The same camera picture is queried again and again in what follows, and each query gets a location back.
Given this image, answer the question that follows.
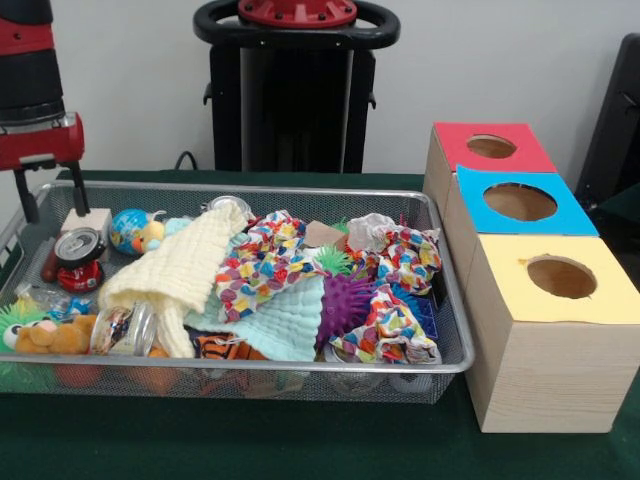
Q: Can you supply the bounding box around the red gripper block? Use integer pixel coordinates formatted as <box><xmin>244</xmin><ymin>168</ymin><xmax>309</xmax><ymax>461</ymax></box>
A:
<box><xmin>0</xmin><ymin>111</ymin><xmax>91</xmax><ymax>225</ymax></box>

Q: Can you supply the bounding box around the red black drink can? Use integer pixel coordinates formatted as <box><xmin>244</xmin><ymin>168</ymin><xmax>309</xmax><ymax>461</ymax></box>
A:
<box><xmin>54</xmin><ymin>227</ymin><xmax>109</xmax><ymax>294</ymax></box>
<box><xmin>206</xmin><ymin>194</ymin><xmax>251</xmax><ymax>217</ymax></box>

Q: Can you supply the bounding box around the cream yellow cloth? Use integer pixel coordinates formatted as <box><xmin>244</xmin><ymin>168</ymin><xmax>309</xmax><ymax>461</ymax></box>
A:
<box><xmin>98</xmin><ymin>200</ymin><xmax>249</xmax><ymax>358</ymax></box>

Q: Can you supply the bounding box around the colourful patterned cloth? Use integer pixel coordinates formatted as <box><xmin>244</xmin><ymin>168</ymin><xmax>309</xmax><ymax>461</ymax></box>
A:
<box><xmin>215</xmin><ymin>208</ymin><xmax>323</xmax><ymax>325</ymax></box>
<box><xmin>330</xmin><ymin>285</ymin><xmax>443</xmax><ymax>364</ymax></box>
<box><xmin>346</xmin><ymin>213</ymin><xmax>444</xmax><ymax>298</ymax></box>

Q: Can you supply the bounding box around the green spiky ball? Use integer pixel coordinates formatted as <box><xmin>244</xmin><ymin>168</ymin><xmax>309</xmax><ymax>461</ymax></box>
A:
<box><xmin>312</xmin><ymin>245</ymin><xmax>355</xmax><ymax>277</ymax></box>

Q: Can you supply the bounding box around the shallow clear mesh bin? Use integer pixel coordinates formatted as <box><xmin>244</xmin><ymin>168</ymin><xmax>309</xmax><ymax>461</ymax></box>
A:
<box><xmin>0</xmin><ymin>178</ymin><xmax>476</xmax><ymax>406</ymax></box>

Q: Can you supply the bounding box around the wooden three-hole box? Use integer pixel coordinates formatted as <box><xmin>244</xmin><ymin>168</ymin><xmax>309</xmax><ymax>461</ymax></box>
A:
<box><xmin>422</xmin><ymin>121</ymin><xmax>640</xmax><ymax>434</ymax></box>

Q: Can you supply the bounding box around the blue globe ball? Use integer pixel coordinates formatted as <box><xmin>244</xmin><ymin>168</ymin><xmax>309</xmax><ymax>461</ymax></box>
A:
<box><xmin>108</xmin><ymin>208</ymin><xmax>151</xmax><ymax>255</ymax></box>

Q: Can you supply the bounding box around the yellow rubber duck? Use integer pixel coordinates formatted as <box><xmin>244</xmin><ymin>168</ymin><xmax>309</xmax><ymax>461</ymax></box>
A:
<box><xmin>135</xmin><ymin>220</ymin><xmax>167</xmax><ymax>254</ymax></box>

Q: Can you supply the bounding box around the green fluffy toy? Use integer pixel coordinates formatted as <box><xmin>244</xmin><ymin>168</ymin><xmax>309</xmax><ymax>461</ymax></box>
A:
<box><xmin>0</xmin><ymin>302</ymin><xmax>53</xmax><ymax>347</ymax></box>

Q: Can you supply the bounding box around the brown plush bear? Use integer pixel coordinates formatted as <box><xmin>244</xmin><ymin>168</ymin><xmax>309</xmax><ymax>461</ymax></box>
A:
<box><xmin>12</xmin><ymin>314</ymin><xmax>96</xmax><ymax>356</ymax></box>

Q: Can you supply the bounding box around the crushed silver drink can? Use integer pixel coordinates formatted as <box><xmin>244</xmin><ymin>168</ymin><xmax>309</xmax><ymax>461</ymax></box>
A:
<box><xmin>90</xmin><ymin>302</ymin><xmax>157</xmax><ymax>358</ymax></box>

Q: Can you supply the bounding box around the mint green cloth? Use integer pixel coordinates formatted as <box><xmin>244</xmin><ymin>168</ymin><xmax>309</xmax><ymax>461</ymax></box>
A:
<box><xmin>185</xmin><ymin>275</ymin><xmax>327</xmax><ymax>363</ymax></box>

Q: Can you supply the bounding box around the purple spiky ball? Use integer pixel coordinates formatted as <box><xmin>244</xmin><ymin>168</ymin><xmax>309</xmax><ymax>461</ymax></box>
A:
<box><xmin>318</xmin><ymin>270</ymin><xmax>379</xmax><ymax>346</ymax></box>

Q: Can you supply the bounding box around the dark green table cloth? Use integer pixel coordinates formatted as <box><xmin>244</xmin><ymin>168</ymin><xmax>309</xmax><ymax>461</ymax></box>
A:
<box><xmin>0</xmin><ymin>168</ymin><xmax>640</xmax><ymax>480</ymax></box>

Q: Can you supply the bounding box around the black chair back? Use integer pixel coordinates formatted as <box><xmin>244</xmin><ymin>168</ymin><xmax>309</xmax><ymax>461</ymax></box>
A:
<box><xmin>575</xmin><ymin>33</ymin><xmax>640</xmax><ymax>236</ymax></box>

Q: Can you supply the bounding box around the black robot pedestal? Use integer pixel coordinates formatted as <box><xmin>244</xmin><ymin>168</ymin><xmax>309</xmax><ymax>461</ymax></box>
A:
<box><xmin>193</xmin><ymin>0</ymin><xmax>401</xmax><ymax>173</ymax></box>

